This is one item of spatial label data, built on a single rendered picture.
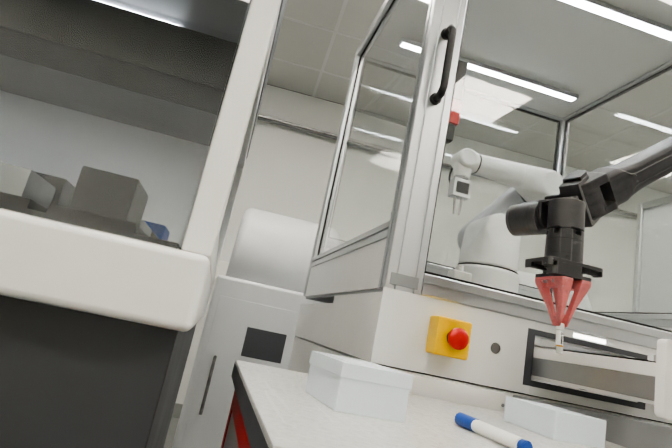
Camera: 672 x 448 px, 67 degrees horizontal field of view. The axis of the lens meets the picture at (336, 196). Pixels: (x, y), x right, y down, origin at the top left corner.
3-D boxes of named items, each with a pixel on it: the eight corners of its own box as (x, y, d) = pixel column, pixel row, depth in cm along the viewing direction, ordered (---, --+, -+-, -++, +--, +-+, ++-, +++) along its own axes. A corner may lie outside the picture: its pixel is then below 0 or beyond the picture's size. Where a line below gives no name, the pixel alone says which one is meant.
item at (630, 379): (804, 436, 78) (803, 395, 80) (663, 407, 74) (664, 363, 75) (610, 394, 116) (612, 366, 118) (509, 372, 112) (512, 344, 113)
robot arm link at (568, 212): (574, 190, 82) (592, 200, 85) (535, 194, 87) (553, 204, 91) (572, 231, 80) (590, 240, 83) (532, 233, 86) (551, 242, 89)
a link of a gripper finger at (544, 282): (530, 322, 83) (534, 265, 85) (567, 330, 84) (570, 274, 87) (559, 323, 76) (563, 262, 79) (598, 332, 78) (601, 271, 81)
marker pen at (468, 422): (533, 457, 52) (535, 440, 52) (520, 455, 52) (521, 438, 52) (464, 426, 65) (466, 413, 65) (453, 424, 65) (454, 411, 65)
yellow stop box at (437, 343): (469, 361, 96) (474, 323, 98) (434, 354, 95) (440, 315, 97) (457, 358, 101) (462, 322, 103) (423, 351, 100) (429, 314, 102)
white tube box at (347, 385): (406, 423, 57) (413, 375, 58) (333, 411, 55) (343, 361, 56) (364, 401, 69) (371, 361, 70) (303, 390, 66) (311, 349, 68)
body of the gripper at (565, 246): (522, 270, 84) (526, 226, 86) (574, 282, 87) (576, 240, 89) (549, 267, 78) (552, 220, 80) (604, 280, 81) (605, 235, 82)
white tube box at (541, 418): (604, 449, 72) (606, 420, 73) (554, 440, 71) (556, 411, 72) (547, 428, 84) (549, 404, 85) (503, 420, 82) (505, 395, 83)
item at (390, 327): (796, 449, 115) (794, 382, 119) (370, 362, 97) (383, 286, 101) (539, 386, 205) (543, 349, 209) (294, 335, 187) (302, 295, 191)
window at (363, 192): (399, 221, 109) (456, -101, 131) (397, 220, 109) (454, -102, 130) (319, 258, 191) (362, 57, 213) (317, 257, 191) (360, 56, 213)
